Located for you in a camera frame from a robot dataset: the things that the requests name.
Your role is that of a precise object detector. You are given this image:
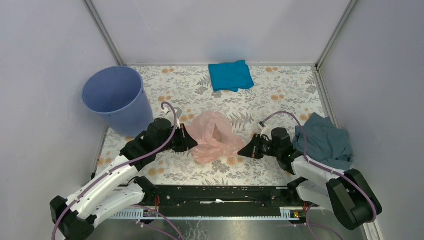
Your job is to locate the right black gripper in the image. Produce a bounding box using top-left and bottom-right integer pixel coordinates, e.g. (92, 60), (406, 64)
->
(237, 134), (281, 160)

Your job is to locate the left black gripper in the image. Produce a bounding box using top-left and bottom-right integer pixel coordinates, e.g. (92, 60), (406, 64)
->
(156, 123), (199, 153)

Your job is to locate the pink plastic trash bag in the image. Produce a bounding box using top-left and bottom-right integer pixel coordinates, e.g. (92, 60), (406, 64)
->
(186, 111), (245, 164)

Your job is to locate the blue plastic trash bin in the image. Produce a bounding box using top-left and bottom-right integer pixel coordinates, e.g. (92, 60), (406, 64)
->
(81, 66), (154, 138)

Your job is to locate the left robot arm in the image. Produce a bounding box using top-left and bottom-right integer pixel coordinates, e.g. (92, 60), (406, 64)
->
(50, 118), (198, 240)

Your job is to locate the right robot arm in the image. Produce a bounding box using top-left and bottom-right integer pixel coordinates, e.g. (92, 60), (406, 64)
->
(238, 127), (383, 231)

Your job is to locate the floral patterned table mat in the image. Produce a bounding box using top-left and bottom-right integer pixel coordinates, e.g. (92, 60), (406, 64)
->
(96, 65), (332, 187)

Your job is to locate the dark blue crumpled cloth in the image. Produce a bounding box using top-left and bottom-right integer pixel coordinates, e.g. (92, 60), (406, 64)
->
(292, 113), (353, 171)

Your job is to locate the teal folded cloth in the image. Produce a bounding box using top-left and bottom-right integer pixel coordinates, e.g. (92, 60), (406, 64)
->
(208, 60), (255, 93)

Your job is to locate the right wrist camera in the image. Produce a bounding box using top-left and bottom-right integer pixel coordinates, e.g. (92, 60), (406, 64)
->
(258, 121), (272, 137)

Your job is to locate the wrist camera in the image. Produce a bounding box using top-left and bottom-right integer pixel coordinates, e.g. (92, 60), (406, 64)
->
(258, 121), (272, 137)
(164, 107), (183, 128)

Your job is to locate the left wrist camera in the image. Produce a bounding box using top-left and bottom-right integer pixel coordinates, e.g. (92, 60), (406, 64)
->
(164, 107), (183, 128)

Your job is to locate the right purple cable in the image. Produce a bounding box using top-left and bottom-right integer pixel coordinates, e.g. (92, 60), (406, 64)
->
(259, 110), (379, 223)

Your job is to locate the purple cable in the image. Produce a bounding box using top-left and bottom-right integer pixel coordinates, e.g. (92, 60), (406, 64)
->
(259, 110), (379, 223)
(51, 101), (180, 240)

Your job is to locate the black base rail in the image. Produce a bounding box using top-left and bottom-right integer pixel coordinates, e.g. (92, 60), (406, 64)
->
(139, 185), (311, 218)

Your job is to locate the white slotted cable duct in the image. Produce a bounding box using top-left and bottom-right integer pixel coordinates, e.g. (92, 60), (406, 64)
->
(110, 205), (300, 221)

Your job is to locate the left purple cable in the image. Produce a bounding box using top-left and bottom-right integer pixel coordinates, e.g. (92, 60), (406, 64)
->
(51, 101), (180, 240)

